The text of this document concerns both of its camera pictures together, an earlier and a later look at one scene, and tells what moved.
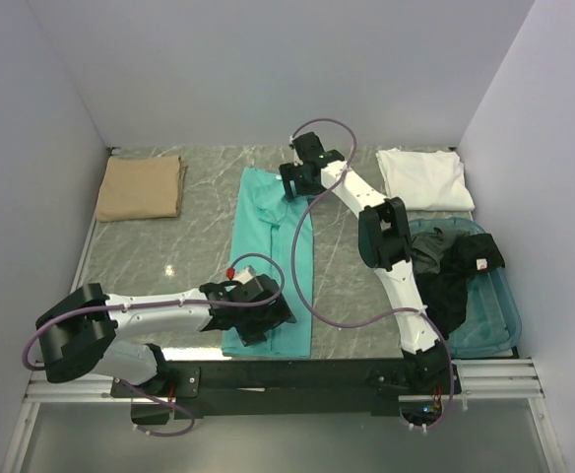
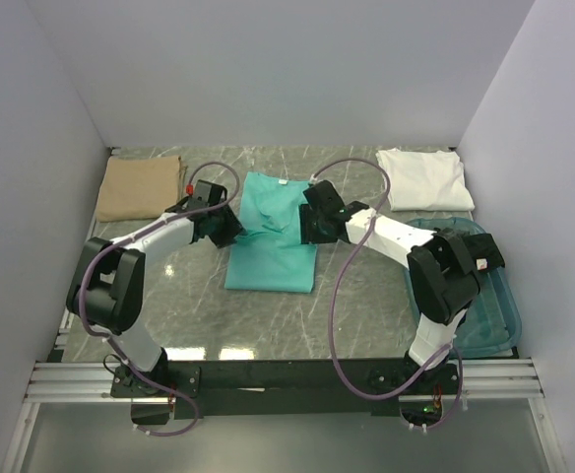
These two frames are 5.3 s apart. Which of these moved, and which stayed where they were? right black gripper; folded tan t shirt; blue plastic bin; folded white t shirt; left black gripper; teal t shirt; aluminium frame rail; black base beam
Moved: left black gripper; right black gripper; teal t shirt
Stayed: aluminium frame rail; folded white t shirt; black base beam; folded tan t shirt; blue plastic bin
